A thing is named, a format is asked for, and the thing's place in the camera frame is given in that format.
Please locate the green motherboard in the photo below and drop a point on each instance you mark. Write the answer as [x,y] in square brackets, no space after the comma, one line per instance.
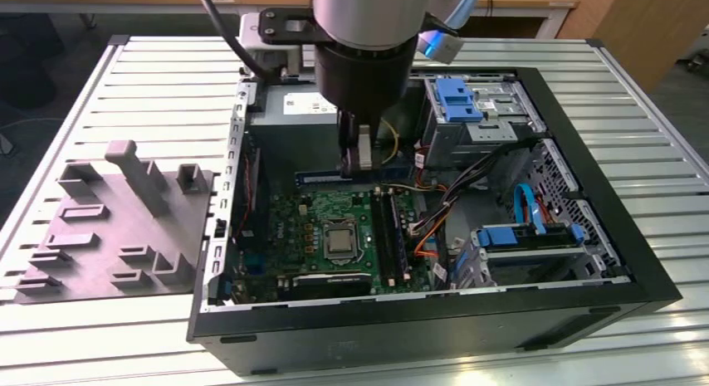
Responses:
[287,220]

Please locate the blue drive bay latch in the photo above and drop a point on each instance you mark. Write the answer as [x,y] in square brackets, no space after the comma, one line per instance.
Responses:
[457,99]

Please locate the blue board connector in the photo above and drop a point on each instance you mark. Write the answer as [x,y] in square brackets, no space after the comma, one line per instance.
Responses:
[255,265]

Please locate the blue plastic carrier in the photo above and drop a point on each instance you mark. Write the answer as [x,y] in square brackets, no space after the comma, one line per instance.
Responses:
[461,270]

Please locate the blue rear port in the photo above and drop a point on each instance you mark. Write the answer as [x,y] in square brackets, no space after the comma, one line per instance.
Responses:
[226,289]

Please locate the CPU socket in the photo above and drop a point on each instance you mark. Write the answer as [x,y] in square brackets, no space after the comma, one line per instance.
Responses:
[341,259]

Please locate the wooden cabinet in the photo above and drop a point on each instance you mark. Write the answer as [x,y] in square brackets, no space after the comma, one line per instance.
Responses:
[653,29]

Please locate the small wrist camera blue light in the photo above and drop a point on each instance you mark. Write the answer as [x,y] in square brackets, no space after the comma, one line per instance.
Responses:
[443,50]

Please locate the black open PC case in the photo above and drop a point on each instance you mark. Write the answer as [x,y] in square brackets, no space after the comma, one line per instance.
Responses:
[443,332]

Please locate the grey parts rack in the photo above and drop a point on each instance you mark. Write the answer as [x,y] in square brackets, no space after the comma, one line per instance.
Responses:
[138,236]

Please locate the light grey gripper side plate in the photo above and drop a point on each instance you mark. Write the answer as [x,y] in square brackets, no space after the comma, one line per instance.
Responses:
[367,149]

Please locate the black camera bracket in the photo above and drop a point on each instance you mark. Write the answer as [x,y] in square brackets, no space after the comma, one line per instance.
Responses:
[277,37]

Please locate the RAM stick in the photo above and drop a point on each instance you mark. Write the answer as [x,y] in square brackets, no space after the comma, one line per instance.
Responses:
[401,232]
[318,176]

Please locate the silver CPU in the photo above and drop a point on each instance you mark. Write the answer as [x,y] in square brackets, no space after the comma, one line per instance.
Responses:
[339,241]

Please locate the black graphics card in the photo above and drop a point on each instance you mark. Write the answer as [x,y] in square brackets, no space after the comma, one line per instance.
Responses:
[333,283]

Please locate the grey metal drive cage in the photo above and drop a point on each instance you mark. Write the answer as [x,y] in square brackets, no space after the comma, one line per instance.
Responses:
[498,133]

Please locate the hard disk in blue carrier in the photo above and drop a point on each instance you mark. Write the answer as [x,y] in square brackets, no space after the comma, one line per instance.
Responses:
[501,236]

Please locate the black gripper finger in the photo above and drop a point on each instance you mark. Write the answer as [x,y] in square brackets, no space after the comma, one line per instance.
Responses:
[349,153]

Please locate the grey metal disk bay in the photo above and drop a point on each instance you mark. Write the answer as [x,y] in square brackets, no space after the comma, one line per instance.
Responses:
[532,255]

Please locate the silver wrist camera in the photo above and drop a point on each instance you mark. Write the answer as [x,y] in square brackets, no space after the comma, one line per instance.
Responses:
[249,37]

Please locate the grey power supply unit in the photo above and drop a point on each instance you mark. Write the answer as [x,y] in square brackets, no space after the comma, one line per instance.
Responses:
[287,145]

